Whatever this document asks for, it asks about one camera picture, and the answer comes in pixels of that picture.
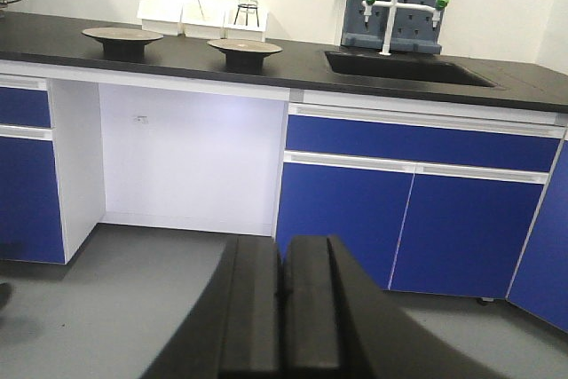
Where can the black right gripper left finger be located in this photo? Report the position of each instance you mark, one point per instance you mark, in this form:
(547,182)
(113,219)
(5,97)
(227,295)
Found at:
(233,330)

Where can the blue white lab cabinet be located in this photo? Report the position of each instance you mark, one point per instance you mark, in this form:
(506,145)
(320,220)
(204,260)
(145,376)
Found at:
(434,187)

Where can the beige round plate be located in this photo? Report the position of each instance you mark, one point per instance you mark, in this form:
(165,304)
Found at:
(243,54)
(122,43)

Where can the glass round flask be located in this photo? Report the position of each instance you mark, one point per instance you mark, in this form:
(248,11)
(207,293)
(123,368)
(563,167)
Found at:
(248,5)

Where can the white lab faucet green knobs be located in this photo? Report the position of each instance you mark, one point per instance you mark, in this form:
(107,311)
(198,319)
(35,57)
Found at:
(411,25)

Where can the white plastic bin right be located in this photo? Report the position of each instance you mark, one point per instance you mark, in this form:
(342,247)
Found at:
(246,32)

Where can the white plastic bin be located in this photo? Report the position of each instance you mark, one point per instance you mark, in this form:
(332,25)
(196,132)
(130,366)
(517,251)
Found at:
(161,16)
(211,28)
(246,32)

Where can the white plastic bin middle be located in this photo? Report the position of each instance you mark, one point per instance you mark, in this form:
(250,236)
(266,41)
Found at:
(211,28)

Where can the grey pegboard drying rack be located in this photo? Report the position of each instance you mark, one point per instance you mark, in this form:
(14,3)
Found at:
(358,34)

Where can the white plastic bin left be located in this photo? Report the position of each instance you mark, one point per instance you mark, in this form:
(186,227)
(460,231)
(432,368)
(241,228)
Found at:
(161,16)

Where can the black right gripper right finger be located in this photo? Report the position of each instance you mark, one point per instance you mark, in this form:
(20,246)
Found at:
(340,324)

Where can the black lab sink basin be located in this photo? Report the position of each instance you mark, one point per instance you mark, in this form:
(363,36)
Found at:
(402,68)

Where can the black wire tripod stand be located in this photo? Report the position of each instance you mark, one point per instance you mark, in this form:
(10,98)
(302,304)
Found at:
(246,15)

